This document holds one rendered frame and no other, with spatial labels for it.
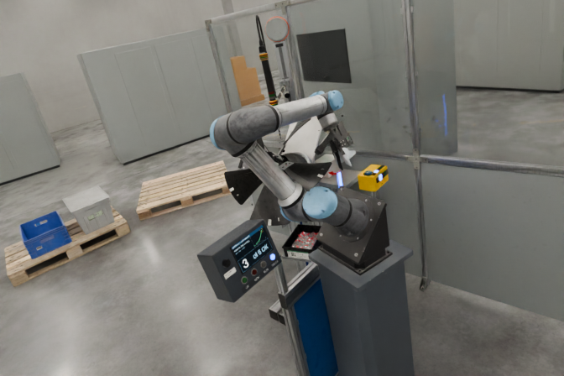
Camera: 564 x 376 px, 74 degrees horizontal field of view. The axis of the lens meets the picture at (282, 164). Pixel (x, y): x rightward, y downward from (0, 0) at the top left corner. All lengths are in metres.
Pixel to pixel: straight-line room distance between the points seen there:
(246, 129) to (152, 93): 6.28
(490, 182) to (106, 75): 6.29
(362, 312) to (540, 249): 1.28
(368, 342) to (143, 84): 6.42
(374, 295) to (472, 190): 1.12
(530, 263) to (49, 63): 13.23
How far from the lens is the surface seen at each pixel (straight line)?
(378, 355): 1.76
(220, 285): 1.40
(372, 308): 1.59
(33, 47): 13.94
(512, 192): 2.40
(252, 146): 1.31
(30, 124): 8.90
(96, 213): 4.73
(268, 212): 2.07
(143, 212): 4.93
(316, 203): 1.36
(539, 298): 2.76
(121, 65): 7.35
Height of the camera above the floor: 1.94
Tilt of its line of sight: 21 degrees down
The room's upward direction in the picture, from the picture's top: 12 degrees counter-clockwise
